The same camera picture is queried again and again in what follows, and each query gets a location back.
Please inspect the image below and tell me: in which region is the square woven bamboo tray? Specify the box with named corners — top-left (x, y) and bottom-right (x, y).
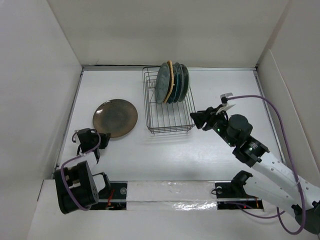
top-left (163, 60), bottom-right (174, 103)

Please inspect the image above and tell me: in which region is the brown speckled plate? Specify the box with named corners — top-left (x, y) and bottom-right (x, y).
top-left (92, 99), bottom-right (138, 138)

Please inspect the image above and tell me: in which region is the mint green flower plate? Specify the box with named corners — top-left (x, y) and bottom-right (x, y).
top-left (178, 64), bottom-right (190, 102)

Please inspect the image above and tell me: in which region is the foil-taped front rail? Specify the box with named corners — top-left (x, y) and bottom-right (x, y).
top-left (98, 181), bottom-right (264, 211)

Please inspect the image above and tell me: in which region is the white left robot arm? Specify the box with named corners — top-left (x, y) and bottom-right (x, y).
top-left (53, 128), bottom-right (114, 215)

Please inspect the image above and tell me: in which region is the grey wire dish rack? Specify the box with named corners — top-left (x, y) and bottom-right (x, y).
top-left (142, 66), bottom-right (196, 135)

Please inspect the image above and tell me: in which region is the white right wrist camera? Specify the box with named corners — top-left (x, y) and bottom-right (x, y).
top-left (216, 92), bottom-right (236, 115)

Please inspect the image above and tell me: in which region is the grey-blue round plate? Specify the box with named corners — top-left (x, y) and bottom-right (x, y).
top-left (154, 62), bottom-right (171, 104)

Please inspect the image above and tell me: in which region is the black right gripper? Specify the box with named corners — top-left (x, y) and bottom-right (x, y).
top-left (189, 104), bottom-right (236, 148)

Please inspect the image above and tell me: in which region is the blue floral white plate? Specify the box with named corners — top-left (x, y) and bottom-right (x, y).
top-left (174, 62), bottom-right (187, 103)

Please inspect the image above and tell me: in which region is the teal scalloped plate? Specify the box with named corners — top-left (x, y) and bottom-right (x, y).
top-left (167, 62), bottom-right (182, 104)

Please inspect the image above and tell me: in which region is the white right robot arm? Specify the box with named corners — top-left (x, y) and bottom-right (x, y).
top-left (190, 106), bottom-right (320, 235)

